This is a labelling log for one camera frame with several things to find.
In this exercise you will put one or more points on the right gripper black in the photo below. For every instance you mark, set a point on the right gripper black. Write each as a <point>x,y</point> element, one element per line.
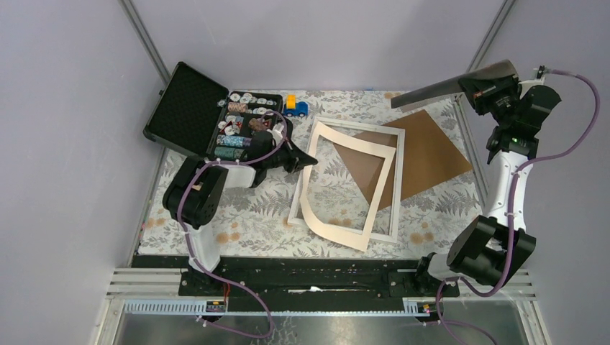
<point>479,92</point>

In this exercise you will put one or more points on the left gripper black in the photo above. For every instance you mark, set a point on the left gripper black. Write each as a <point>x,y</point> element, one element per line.
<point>297,159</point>

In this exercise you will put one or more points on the landscape sunset photo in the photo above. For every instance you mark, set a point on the landscape sunset photo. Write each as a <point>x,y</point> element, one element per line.
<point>450,87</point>

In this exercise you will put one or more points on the white picture frame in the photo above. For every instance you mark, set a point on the white picture frame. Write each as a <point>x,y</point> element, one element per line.
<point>295,217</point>

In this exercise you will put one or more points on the cream mat board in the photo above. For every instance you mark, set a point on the cream mat board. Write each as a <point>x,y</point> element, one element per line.
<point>331,232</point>

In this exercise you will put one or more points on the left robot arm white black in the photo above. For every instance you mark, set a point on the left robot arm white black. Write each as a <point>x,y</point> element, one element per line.
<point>194,195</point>

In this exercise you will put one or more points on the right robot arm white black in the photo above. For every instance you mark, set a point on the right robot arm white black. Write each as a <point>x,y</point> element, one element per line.
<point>495,244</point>

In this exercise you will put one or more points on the blue yellow toy truck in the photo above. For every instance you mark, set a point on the blue yellow toy truck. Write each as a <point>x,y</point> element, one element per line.
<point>294,108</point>

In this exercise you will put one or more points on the black poker chip case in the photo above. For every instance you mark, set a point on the black poker chip case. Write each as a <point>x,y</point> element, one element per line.
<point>197,116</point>

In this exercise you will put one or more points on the right aluminium corner post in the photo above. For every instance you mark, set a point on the right aluminium corner post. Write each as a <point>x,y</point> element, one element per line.
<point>497,23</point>

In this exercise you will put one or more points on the aluminium corner post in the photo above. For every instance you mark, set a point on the aluminium corner post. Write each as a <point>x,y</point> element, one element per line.
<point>497,23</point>
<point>145,38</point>

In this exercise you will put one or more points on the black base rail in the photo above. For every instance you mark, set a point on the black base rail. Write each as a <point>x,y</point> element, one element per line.
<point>304,284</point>

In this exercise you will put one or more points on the white slotted cable duct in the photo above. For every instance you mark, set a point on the white slotted cable duct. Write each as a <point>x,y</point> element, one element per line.
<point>267,307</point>

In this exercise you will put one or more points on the left aluminium corner post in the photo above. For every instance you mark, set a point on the left aluminium corner post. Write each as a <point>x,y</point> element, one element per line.
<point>145,38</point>

